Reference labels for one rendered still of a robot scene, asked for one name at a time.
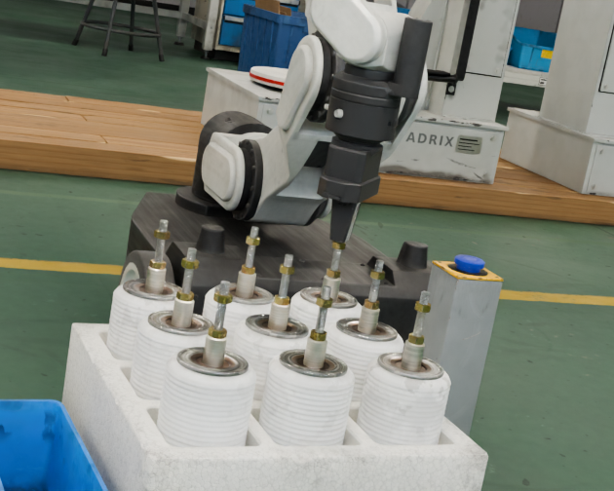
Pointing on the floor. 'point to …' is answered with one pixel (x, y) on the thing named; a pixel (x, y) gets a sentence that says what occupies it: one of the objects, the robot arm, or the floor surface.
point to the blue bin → (35, 447)
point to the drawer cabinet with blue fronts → (227, 26)
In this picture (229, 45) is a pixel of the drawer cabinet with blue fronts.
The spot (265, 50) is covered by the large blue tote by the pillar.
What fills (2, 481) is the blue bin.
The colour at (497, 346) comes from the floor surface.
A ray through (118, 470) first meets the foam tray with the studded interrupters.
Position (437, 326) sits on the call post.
